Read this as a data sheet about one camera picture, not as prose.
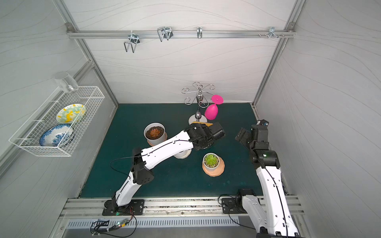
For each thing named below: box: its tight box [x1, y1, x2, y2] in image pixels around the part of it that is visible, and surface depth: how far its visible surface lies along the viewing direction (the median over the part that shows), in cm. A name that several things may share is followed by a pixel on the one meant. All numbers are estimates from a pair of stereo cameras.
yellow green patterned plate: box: [56, 103, 87, 124], surface depth 71 cm
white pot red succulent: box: [143, 122, 166, 146], surface depth 93 cm
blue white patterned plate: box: [39, 123, 75, 148], surface depth 63 cm
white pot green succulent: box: [202, 152, 220, 172], surface depth 81 cm
